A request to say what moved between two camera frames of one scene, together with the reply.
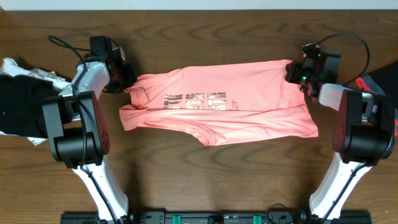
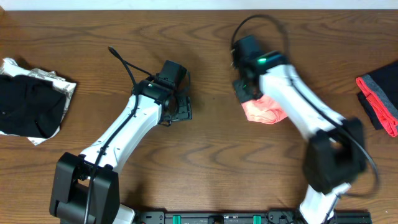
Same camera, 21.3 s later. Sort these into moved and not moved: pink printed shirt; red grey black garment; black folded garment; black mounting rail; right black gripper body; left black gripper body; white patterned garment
Moved: pink printed shirt; left black gripper body; right black gripper body
Not moved: black mounting rail; red grey black garment; black folded garment; white patterned garment
